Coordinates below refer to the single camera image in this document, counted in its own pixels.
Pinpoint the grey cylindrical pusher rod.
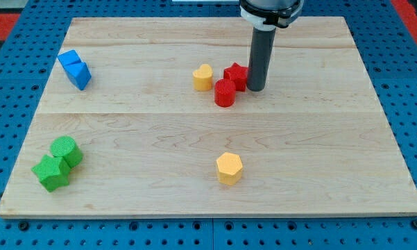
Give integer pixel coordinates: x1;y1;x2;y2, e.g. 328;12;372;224
246;28;275;92

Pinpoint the yellow hexagon block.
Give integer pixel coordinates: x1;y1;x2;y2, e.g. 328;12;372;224
215;152;243;185

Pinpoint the red star block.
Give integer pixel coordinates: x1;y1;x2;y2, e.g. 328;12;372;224
223;62;248;92

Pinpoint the red cylinder block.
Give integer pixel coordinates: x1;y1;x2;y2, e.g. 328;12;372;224
214;78;236;108

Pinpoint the yellow heart block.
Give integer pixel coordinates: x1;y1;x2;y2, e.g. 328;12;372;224
192;64;213;91

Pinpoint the wooden board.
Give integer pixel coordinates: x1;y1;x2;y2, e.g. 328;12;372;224
0;17;417;219

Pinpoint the blue triangle block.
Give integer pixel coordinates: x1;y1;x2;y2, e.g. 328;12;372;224
64;62;92;90

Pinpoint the blue cube block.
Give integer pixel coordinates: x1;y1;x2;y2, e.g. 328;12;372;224
58;49;82;67

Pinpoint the green cylinder block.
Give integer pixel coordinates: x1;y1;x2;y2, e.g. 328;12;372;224
50;135;83;168

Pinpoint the green star block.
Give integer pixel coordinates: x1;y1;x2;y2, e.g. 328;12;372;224
31;155;71;192

